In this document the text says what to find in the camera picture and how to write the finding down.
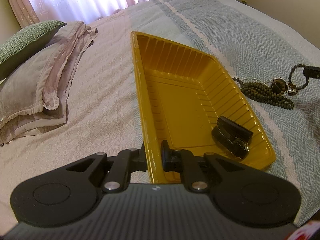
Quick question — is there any olive bead necklace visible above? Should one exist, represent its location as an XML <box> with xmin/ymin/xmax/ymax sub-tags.
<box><xmin>232</xmin><ymin>77</ymin><xmax>295</xmax><ymax>110</ymax></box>

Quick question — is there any grey-blue herringbone blanket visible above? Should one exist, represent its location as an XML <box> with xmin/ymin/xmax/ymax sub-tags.
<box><xmin>128</xmin><ymin>0</ymin><xmax>320</xmax><ymax>189</ymax></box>

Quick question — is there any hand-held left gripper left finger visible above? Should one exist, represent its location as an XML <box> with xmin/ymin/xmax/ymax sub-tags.
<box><xmin>66</xmin><ymin>142</ymin><xmax>150</xmax><ymax>193</ymax></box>

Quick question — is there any red patterned cloth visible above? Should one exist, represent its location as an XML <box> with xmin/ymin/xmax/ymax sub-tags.
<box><xmin>281</xmin><ymin>219</ymin><xmax>320</xmax><ymax>240</ymax></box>

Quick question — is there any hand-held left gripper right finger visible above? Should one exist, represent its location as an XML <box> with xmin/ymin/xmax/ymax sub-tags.
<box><xmin>161</xmin><ymin>139</ymin><xmax>241</xmax><ymax>193</ymax></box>

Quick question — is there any yellow plastic tray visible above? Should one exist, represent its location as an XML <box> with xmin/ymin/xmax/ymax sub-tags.
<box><xmin>130</xmin><ymin>31</ymin><xmax>277</xmax><ymax>184</ymax></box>

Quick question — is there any dark bead bracelet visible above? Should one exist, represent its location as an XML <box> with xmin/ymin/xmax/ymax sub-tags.
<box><xmin>288</xmin><ymin>64</ymin><xmax>311</xmax><ymax>91</ymax></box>

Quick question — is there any brown bead bracelet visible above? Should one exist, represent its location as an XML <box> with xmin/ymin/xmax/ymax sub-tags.
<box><xmin>270</xmin><ymin>78</ymin><xmax>287</xmax><ymax>94</ymax></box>

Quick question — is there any beige drape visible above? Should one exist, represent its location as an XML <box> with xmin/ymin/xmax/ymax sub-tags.
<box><xmin>2</xmin><ymin>0</ymin><xmax>41</xmax><ymax>28</ymax></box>

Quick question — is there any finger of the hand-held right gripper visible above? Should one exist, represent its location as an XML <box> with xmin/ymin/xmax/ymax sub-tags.
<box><xmin>303</xmin><ymin>66</ymin><xmax>320</xmax><ymax>80</ymax></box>

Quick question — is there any black wristwatch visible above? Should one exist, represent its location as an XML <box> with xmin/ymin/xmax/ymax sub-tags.
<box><xmin>211</xmin><ymin>116</ymin><xmax>252</xmax><ymax>159</ymax></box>

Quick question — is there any green pillow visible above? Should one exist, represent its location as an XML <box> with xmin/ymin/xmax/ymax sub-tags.
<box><xmin>0</xmin><ymin>20</ymin><xmax>67</xmax><ymax>80</ymax></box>

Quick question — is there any grey pillow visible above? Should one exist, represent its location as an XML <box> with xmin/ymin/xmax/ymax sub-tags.
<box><xmin>0</xmin><ymin>21</ymin><xmax>99</xmax><ymax>144</ymax></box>

